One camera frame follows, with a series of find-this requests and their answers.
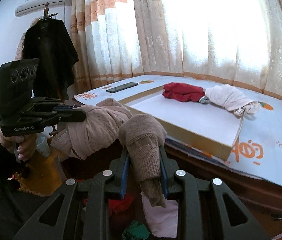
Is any beige dotted underwear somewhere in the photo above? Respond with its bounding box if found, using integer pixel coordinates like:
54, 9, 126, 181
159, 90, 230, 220
51, 98, 132, 160

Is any bright red underwear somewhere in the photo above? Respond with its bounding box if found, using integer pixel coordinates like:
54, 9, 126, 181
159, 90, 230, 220
82, 179, 138, 224

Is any tan knitted underwear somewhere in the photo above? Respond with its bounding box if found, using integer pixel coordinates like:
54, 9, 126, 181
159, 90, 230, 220
119, 114, 166, 207

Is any dark red underwear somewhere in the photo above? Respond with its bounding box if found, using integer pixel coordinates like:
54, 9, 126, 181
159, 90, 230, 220
162, 82, 205, 102

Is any pale pink underwear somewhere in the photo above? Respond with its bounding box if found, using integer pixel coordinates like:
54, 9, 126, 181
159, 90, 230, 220
199, 84, 261, 118

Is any light pink folded underwear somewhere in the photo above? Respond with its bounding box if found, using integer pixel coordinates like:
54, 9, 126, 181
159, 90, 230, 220
141, 192, 178, 238

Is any green underwear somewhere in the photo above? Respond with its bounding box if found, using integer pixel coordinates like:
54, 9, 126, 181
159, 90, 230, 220
122, 220, 150, 240

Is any person's left hand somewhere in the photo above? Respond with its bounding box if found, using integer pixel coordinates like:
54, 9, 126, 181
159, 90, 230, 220
0, 130, 37, 161

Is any black smartphone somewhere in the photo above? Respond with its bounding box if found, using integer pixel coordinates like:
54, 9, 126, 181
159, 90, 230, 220
106, 82, 139, 93

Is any black hanging coat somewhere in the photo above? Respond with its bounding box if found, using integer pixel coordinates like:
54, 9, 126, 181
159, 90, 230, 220
22, 18, 79, 101

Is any white cloth with orange print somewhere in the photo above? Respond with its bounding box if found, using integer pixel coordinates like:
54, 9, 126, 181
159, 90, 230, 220
74, 75, 282, 186

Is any wooden coat rack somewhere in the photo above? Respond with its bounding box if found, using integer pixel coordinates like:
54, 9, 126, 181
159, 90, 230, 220
43, 2, 58, 20

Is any cream and orange curtain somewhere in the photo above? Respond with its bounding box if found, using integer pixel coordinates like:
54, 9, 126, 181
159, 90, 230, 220
70, 0, 282, 100

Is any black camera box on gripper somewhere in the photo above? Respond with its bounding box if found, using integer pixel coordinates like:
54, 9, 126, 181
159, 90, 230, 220
0, 58, 40, 117

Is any white wall air conditioner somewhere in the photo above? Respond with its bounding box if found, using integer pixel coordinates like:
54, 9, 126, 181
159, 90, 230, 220
15, 0, 66, 17

